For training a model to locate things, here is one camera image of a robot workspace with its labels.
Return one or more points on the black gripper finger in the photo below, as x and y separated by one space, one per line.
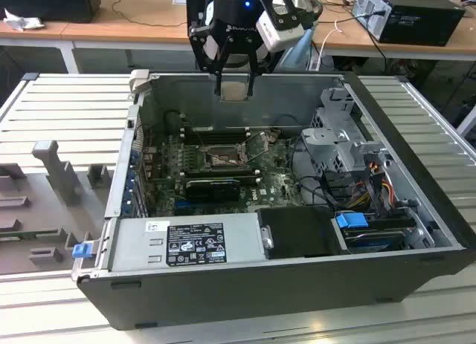
218 80
252 73

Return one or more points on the green RAM stick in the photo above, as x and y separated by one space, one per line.
15 236

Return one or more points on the black plastic shroud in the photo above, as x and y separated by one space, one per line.
297 229

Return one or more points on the crumpled white paper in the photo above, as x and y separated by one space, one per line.
22 22

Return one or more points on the grey metal drive cage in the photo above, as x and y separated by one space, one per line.
342 147

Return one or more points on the grey power supply unit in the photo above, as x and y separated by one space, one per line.
130 243

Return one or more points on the black RAM stick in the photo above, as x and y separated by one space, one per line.
219 171

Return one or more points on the pale blue teach pendant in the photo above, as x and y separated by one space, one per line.
297 54

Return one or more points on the small black computer tower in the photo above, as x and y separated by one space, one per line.
197 6

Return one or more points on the CPU with silver top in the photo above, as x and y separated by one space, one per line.
233 90

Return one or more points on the blue disk carrier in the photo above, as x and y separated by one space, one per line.
351 222

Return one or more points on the black graphics card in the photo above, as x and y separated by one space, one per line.
212 191

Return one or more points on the large black box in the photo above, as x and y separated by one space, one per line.
48 2

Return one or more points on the open black PC case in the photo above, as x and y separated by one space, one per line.
223 295

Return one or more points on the wooden desk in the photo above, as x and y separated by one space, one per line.
346 39
111 28

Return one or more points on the blue case latch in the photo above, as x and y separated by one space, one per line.
82 250

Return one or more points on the green motherboard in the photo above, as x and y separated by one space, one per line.
275 180

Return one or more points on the CPU socket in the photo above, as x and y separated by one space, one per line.
223 160

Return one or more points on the grey parts rack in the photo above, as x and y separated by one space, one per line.
37 217

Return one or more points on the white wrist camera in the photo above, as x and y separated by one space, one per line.
284 28

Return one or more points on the round coin cell battery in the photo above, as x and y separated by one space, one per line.
271 137

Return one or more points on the hard disk drive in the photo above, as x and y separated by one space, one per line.
375 241

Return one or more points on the black desktop computer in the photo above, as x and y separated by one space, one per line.
420 21

